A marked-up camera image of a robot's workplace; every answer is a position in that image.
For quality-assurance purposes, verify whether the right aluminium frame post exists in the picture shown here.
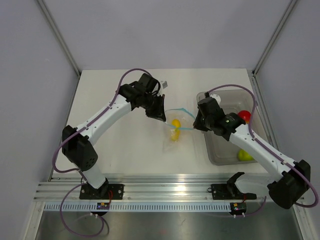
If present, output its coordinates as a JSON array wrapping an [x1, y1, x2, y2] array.
[[252, 0, 300, 77]]

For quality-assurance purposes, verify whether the green toy pear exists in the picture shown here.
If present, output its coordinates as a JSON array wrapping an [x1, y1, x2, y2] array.
[[237, 149, 254, 161]]

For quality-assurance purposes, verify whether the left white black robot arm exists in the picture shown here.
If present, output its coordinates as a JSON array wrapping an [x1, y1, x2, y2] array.
[[61, 72, 168, 201]]

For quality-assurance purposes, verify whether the small circuit board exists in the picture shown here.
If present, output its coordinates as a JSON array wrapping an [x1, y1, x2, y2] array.
[[231, 202, 247, 212], [96, 202, 110, 210]]

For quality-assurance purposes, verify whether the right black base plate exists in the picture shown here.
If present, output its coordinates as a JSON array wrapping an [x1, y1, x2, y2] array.
[[207, 183, 257, 201]]

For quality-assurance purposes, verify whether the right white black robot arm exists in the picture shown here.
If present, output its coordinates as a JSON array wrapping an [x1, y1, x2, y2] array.
[[193, 97, 311, 209]]

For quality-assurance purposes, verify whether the white slotted cable duct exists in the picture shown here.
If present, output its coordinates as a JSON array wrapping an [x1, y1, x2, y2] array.
[[44, 202, 231, 213]]

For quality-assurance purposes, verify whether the clear zip top bag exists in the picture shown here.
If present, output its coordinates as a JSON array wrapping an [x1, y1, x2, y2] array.
[[163, 107, 196, 152]]

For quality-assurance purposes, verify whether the left small circuit board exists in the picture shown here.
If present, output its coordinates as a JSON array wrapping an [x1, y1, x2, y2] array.
[[96, 202, 110, 210]]

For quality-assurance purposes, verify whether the right small circuit board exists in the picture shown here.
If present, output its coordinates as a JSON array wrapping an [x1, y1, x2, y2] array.
[[231, 202, 247, 212]]

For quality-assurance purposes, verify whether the aluminium rail profile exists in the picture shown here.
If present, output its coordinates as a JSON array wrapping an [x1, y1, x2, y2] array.
[[33, 173, 303, 202]]

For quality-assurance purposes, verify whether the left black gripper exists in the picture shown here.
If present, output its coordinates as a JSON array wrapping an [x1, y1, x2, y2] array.
[[142, 93, 166, 122]]

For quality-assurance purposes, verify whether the left aluminium frame post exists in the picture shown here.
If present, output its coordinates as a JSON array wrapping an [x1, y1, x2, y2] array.
[[35, 0, 82, 79]]

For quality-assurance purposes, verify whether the aluminium frame post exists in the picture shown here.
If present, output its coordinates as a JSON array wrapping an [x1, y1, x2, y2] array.
[[252, 0, 300, 77], [35, 0, 82, 79]]

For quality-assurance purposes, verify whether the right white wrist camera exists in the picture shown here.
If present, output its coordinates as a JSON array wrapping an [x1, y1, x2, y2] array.
[[209, 93, 221, 104]]

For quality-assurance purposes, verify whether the red toy apple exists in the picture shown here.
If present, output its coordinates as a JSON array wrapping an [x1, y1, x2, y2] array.
[[237, 110, 252, 124]]

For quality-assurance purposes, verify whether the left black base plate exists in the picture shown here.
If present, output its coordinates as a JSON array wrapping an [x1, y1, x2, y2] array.
[[79, 183, 124, 200]]

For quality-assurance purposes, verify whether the grey translucent plastic bin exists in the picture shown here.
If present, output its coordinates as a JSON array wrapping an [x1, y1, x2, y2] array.
[[203, 89, 268, 166]]

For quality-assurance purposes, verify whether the yellow toy lemon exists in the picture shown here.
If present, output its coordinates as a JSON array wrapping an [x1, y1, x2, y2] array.
[[170, 118, 181, 142]]

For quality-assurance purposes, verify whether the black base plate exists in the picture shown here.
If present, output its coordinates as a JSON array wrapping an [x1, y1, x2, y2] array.
[[207, 183, 257, 201], [79, 183, 124, 200]]

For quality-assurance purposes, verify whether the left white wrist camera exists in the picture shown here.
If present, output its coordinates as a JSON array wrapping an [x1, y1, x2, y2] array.
[[159, 80, 168, 89]]

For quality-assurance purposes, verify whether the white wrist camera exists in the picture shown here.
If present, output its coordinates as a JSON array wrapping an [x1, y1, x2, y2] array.
[[159, 80, 168, 89], [209, 93, 221, 104]]

